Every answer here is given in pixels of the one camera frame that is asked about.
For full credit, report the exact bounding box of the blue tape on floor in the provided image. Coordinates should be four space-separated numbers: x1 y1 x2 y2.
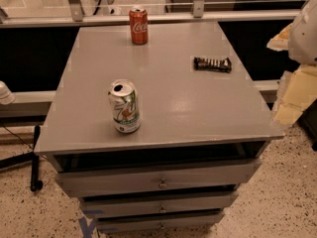
78 213 106 238

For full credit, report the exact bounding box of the black tripod leg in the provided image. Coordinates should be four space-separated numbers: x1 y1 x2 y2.
0 125 43 192

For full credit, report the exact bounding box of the grey metal railing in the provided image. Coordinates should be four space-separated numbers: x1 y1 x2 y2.
0 0 308 28

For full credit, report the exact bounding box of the grey drawer cabinet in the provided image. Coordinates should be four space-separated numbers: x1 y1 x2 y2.
34 21 285 234

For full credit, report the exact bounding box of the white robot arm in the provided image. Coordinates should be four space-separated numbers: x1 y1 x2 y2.
266 0 317 126

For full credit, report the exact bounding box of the bottom grey drawer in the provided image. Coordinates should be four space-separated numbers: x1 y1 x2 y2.
96 209 224 233

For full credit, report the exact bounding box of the red Coca-Cola can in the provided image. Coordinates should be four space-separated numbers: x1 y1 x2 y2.
129 7 148 45

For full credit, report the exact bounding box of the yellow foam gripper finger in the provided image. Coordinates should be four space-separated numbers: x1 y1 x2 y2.
266 24 292 52
273 64 317 127

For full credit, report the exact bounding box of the white green 7up can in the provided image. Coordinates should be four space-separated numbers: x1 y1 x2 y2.
108 79 141 134

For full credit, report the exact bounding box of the middle grey drawer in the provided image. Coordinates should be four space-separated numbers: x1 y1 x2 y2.
80 191 238 218

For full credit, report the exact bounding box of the grey drawer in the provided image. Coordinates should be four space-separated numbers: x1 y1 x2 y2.
80 191 238 218
55 159 262 197
96 209 224 233

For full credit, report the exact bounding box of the black snack bar wrapper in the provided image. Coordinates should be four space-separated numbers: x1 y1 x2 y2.
193 57 232 73

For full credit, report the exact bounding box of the white cylinder at left edge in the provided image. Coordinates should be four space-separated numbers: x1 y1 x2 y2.
0 81 15 105

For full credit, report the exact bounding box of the top grey drawer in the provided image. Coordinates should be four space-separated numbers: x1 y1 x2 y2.
55 159 262 197

